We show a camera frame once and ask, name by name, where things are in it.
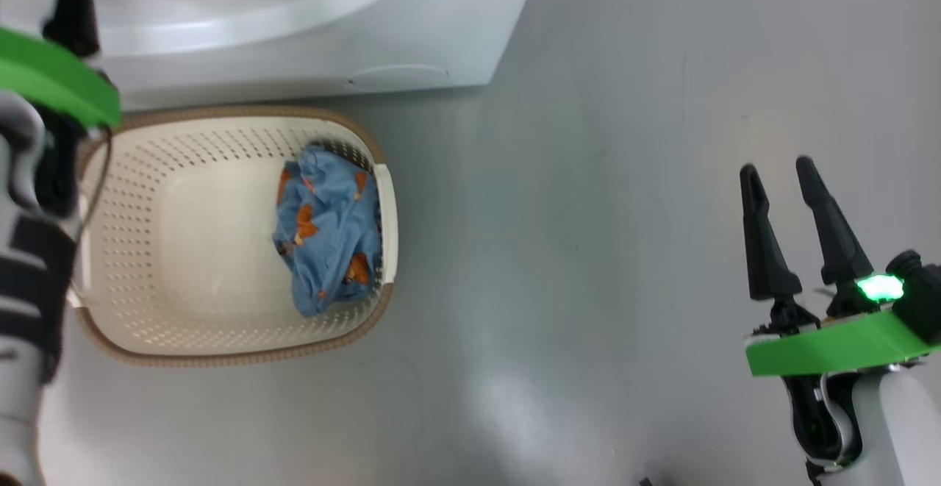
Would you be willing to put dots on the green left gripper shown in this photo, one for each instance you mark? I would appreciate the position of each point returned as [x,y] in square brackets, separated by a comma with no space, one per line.
[59,78]

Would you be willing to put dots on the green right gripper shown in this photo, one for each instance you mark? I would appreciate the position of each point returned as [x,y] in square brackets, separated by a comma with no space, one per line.
[823,346]

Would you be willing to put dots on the blue bear-print garment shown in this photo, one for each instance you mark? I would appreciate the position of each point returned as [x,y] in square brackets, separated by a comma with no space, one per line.
[331,236]

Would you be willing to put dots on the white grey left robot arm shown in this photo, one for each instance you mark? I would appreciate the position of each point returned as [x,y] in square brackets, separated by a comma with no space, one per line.
[22,309]

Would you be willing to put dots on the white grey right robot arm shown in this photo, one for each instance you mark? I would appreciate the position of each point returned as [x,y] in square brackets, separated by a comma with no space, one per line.
[900,434]

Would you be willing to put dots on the white front-load washing machine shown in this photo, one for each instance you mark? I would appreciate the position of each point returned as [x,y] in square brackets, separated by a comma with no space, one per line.
[294,45]

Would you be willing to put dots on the cream perforated laundry basket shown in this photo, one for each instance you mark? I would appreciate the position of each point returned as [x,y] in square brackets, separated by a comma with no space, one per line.
[206,251]

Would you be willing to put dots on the round white filter cover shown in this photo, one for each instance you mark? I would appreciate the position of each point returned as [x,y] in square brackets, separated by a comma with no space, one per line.
[397,78]

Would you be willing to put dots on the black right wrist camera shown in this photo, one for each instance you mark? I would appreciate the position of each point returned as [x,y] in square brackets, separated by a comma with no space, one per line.
[922,295]

